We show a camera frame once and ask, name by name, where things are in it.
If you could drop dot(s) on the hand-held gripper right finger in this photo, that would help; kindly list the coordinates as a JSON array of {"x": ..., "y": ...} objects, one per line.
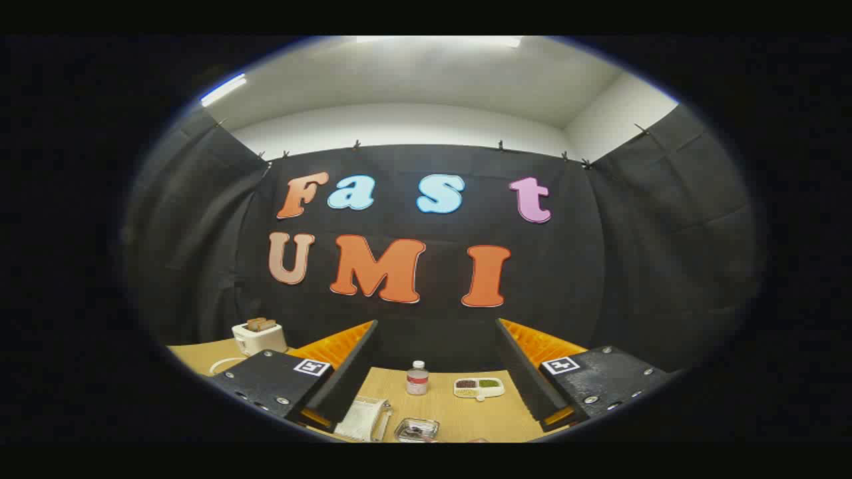
[{"x": 526, "y": 379}]

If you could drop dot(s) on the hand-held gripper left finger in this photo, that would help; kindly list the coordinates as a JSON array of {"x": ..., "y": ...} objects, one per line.
[{"x": 346, "y": 379}]

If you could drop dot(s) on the white divided snack dish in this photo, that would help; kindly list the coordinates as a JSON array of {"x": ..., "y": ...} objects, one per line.
[{"x": 479, "y": 389}]

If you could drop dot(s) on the clear bottle red label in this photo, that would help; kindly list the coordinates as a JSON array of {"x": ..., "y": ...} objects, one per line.
[{"x": 417, "y": 380}]

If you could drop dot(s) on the white toaster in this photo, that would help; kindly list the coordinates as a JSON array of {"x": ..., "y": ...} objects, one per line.
[{"x": 256, "y": 340}]

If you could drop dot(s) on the toasted bread slices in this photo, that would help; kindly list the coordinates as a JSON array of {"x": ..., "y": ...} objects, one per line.
[{"x": 261, "y": 324}]

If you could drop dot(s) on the ceiling tube light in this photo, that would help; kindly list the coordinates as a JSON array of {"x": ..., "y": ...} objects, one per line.
[{"x": 223, "y": 90}]

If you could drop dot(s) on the ceiling panel light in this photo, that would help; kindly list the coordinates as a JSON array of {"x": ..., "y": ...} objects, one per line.
[{"x": 439, "y": 40}]

